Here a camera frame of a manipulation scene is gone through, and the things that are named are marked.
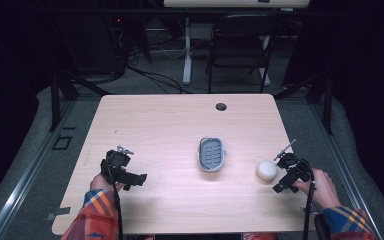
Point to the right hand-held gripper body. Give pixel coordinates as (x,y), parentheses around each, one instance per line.
(293,165)

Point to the white round soap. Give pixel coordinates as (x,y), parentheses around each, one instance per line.
(266,170)

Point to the black metal stand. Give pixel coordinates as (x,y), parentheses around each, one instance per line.
(316,96)
(61,93)

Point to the black armrest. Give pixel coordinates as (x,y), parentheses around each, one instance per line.
(322,227)

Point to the person's red clothing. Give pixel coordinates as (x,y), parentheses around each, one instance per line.
(258,236)

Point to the grey tape strip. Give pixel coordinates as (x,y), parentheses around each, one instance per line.
(58,212)

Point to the metal floor rail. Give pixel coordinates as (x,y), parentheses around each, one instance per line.
(23,183)
(345,173)

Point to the black folding chair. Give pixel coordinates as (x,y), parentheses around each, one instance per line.
(240,50)

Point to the grey soap dish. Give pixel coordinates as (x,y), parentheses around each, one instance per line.
(211,155)

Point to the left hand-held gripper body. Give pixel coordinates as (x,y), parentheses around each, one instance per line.
(116,161)

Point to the white desk leg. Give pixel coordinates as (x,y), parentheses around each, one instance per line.
(187,56)

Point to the person's left hand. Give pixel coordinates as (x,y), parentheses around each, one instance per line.
(100,184)

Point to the person's right hand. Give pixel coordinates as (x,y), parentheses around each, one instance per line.
(323,190)

